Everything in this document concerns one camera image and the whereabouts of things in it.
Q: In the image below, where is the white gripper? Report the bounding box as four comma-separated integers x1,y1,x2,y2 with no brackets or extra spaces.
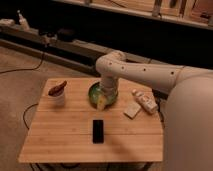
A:
97,77,118,110

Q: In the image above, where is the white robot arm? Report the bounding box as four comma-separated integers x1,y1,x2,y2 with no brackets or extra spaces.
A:
96,51,213,171

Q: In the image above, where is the white lotion bottle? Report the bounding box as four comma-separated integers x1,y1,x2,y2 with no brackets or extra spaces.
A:
132,89,158,115

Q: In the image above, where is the white spray bottle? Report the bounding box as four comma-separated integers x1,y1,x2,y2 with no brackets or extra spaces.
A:
17,11,30,31

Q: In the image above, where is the black floor cable left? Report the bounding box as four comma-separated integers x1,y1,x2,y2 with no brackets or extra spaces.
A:
0,43,48,75

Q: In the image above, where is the long wooden bench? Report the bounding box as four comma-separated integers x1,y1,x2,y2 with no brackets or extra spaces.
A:
0,24,188,101

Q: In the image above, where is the white cup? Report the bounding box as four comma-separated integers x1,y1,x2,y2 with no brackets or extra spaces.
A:
48,90,65,107

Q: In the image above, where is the black cable under table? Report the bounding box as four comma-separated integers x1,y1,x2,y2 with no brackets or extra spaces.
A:
22,102,40,130

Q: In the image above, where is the red-brown object in cup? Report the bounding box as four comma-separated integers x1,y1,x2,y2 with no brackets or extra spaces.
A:
48,81,67,96

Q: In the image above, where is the wooden table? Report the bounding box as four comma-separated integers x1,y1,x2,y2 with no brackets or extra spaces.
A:
19,78,163,163

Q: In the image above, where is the cream sponge block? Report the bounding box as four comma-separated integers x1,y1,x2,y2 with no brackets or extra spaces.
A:
124,101,141,119

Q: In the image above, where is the black smartphone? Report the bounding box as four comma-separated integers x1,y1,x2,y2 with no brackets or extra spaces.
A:
92,120,104,144

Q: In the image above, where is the black round device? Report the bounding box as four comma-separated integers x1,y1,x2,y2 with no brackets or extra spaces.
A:
57,29,75,42

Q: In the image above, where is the green ceramic bowl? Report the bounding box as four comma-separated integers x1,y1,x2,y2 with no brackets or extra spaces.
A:
88,82,118,109

